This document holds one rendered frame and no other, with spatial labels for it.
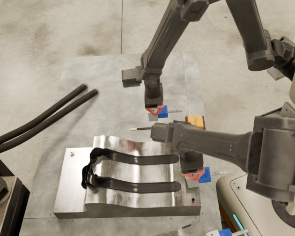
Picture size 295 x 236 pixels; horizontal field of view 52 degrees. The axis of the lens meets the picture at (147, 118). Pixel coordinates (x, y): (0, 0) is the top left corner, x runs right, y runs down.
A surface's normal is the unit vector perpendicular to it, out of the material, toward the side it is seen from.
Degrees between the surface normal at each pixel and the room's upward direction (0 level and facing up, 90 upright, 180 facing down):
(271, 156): 53
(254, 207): 0
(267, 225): 0
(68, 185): 0
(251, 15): 112
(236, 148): 68
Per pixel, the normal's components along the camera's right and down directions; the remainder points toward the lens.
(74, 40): -0.07, -0.61
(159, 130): -0.49, -0.07
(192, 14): 0.07, 0.96
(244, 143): -0.95, -0.12
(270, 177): -0.72, -0.10
